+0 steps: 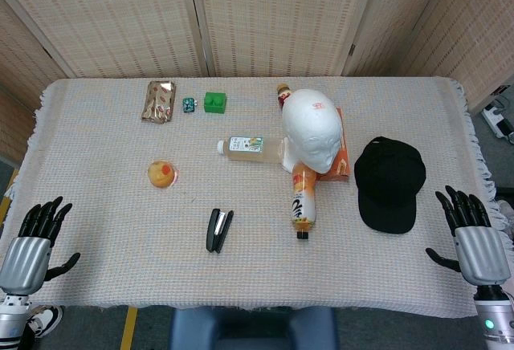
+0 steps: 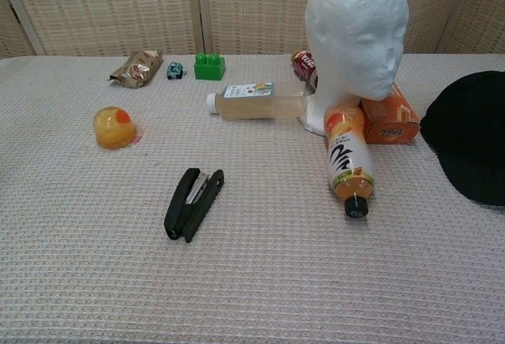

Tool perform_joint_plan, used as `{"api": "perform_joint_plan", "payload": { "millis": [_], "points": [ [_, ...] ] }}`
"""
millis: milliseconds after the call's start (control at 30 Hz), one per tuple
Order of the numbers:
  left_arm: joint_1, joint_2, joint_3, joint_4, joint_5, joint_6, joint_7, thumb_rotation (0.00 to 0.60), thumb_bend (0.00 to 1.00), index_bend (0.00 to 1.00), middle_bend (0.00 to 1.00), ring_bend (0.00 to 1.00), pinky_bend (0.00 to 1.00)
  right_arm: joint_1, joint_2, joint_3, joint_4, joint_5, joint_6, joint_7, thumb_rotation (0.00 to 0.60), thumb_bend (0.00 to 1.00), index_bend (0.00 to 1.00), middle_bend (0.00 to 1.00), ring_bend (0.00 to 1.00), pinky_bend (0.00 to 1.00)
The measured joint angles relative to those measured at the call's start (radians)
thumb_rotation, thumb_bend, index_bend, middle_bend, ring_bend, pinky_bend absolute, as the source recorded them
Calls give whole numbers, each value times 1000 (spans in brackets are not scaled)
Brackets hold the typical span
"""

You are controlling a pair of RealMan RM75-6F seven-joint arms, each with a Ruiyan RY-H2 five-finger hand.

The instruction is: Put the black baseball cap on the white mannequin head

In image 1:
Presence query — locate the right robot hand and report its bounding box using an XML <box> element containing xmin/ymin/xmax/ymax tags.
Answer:
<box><xmin>425</xmin><ymin>185</ymin><xmax>512</xmax><ymax>287</ymax></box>

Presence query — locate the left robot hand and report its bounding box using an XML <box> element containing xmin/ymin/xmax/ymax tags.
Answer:
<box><xmin>0</xmin><ymin>196</ymin><xmax>81</xmax><ymax>296</ymax></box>

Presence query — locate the black baseball cap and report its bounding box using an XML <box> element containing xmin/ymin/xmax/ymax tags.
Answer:
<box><xmin>353</xmin><ymin>136</ymin><xmax>427</xmax><ymax>234</ymax></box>

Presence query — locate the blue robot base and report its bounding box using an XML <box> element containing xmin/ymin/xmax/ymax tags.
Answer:
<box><xmin>170</xmin><ymin>305</ymin><xmax>339</xmax><ymax>350</ymax></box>

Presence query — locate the white foam mannequin head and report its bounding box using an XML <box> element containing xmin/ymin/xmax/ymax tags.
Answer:
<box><xmin>281</xmin><ymin>88</ymin><xmax>344</xmax><ymax>175</ymax></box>

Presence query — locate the black and white sneaker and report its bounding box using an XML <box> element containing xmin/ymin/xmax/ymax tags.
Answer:
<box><xmin>27</xmin><ymin>304</ymin><xmax>64</xmax><ymax>339</ymax></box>

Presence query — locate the yellow floor tape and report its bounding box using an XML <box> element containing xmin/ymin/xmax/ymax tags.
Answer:
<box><xmin>119</xmin><ymin>305</ymin><xmax>139</xmax><ymax>350</ymax></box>

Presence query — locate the white power strip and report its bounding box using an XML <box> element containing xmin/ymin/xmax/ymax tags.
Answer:
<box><xmin>481</xmin><ymin>103</ymin><xmax>514</xmax><ymax>144</ymax></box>

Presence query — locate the orange snack box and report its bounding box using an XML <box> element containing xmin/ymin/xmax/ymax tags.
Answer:
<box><xmin>315</xmin><ymin>105</ymin><xmax>353</xmax><ymax>183</ymax></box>

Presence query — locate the orange juice bottle black cap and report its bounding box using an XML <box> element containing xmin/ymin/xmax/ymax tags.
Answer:
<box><xmin>291</xmin><ymin>161</ymin><xmax>319</xmax><ymax>241</ymax></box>

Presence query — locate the black stapler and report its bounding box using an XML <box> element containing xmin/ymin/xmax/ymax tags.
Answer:
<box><xmin>206</xmin><ymin>208</ymin><xmax>235</xmax><ymax>254</ymax></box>

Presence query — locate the brown foil snack packet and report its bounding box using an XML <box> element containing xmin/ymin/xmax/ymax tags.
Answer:
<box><xmin>140</xmin><ymin>80</ymin><xmax>177</xmax><ymax>124</ymax></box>

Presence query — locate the white woven tablecloth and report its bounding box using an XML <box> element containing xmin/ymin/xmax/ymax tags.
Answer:
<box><xmin>4</xmin><ymin>76</ymin><xmax>508</xmax><ymax>318</ymax></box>

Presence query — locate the green toy block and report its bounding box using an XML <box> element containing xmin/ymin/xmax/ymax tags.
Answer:
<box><xmin>203</xmin><ymin>92</ymin><xmax>228</xmax><ymax>115</ymax></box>

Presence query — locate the clear tea bottle white cap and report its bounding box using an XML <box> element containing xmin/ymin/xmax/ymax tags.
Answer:
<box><xmin>217</xmin><ymin>136</ymin><xmax>292</xmax><ymax>166</ymax></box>

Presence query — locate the small brown figurine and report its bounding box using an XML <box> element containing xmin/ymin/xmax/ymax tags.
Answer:
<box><xmin>275</xmin><ymin>83</ymin><xmax>293</xmax><ymax>109</ymax></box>

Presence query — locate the folding woven screen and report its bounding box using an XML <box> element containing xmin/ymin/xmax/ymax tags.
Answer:
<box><xmin>0</xmin><ymin>0</ymin><xmax>514</xmax><ymax>165</ymax></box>

